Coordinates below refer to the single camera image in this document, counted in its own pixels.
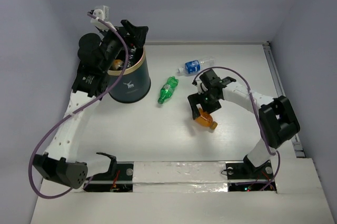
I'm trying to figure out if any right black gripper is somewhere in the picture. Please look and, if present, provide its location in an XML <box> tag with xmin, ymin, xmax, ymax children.
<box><xmin>188</xmin><ymin>90</ymin><xmax>222</xmax><ymax>120</ymax></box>

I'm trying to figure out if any clear crushed bottle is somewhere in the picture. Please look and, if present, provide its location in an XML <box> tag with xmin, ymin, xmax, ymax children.
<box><xmin>127</xmin><ymin>49</ymin><xmax>136</xmax><ymax>68</ymax></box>

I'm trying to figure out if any small orange bottle barcode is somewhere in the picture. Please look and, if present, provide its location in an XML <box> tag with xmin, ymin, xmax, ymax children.
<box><xmin>194</xmin><ymin>108</ymin><xmax>218</xmax><ymax>130</ymax></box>

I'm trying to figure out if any small orange floral bottle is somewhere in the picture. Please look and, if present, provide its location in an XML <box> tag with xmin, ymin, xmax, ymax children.
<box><xmin>111</xmin><ymin>59</ymin><xmax>124</xmax><ymax>71</ymax></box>

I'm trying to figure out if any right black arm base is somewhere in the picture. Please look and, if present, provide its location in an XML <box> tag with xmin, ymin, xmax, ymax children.
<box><xmin>221</xmin><ymin>158</ymin><xmax>276</xmax><ymax>192</ymax></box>

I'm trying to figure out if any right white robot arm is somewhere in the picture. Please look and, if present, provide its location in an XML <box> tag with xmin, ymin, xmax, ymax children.
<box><xmin>187</xmin><ymin>67</ymin><xmax>300</xmax><ymax>178</ymax></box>

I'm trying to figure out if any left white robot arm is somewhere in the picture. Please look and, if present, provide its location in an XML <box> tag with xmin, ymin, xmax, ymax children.
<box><xmin>28</xmin><ymin>17</ymin><xmax>151</xmax><ymax>189</ymax></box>

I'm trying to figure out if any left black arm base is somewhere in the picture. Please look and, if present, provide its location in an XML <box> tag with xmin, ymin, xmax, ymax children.
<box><xmin>83</xmin><ymin>152</ymin><xmax>134</xmax><ymax>192</ymax></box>

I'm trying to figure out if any dark bin with gold rim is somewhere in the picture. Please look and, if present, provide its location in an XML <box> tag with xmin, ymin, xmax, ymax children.
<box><xmin>109</xmin><ymin>48</ymin><xmax>151</xmax><ymax>103</ymax></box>

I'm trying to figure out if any green plastic bottle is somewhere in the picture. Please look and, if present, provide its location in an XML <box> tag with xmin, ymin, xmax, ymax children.
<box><xmin>157</xmin><ymin>76</ymin><xmax>179</xmax><ymax>104</ymax></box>

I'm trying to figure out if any blue label water bottle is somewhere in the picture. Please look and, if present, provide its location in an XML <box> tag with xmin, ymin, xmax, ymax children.
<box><xmin>177</xmin><ymin>57</ymin><xmax>215</xmax><ymax>75</ymax></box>

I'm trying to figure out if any silver foil tape strip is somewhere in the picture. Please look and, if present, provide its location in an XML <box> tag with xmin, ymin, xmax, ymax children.
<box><xmin>132</xmin><ymin>161</ymin><xmax>228</xmax><ymax>193</ymax></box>

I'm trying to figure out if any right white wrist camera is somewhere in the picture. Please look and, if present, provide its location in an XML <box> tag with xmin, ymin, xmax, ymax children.
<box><xmin>196</xmin><ymin>80</ymin><xmax>208</xmax><ymax>94</ymax></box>

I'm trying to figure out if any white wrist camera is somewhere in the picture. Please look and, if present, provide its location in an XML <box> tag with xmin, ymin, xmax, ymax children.
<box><xmin>87</xmin><ymin>5</ymin><xmax>117</xmax><ymax>35</ymax></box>
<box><xmin>196</xmin><ymin>80</ymin><xmax>208</xmax><ymax>94</ymax></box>

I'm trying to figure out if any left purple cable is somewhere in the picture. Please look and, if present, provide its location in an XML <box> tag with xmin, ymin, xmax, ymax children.
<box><xmin>28</xmin><ymin>12</ymin><xmax>130</xmax><ymax>199</ymax></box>

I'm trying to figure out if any purple cable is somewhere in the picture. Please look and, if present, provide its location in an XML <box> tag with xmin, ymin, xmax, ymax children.
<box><xmin>192</xmin><ymin>66</ymin><xmax>281</xmax><ymax>192</ymax></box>
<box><xmin>28</xmin><ymin>12</ymin><xmax>130</xmax><ymax>199</ymax></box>

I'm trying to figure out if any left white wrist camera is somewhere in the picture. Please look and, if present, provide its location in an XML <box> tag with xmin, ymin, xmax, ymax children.
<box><xmin>87</xmin><ymin>5</ymin><xmax>117</xmax><ymax>35</ymax></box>

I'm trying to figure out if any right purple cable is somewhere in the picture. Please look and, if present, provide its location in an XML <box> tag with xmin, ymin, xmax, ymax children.
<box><xmin>192</xmin><ymin>66</ymin><xmax>281</xmax><ymax>192</ymax></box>

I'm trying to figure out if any metal rail at table edge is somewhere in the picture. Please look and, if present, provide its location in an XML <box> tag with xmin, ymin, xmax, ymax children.
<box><xmin>262</xmin><ymin>41</ymin><xmax>305</xmax><ymax>159</ymax></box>

